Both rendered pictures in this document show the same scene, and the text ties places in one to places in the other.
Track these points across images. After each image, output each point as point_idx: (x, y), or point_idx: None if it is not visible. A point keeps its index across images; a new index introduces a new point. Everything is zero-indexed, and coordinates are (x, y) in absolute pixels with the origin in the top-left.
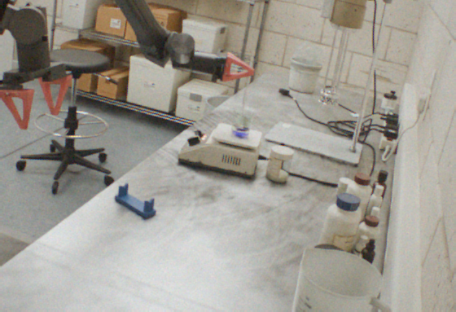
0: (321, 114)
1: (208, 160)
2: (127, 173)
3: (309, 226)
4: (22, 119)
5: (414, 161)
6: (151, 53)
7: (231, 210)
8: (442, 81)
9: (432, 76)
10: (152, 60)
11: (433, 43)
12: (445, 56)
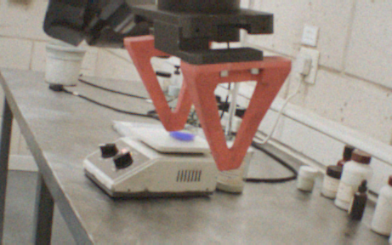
0: (124, 105)
1: (156, 185)
2: (92, 235)
3: (349, 230)
4: (238, 142)
5: (344, 130)
6: (70, 21)
7: (272, 241)
8: (374, 32)
9: (312, 32)
10: (63, 35)
11: (246, 1)
12: (351, 6)
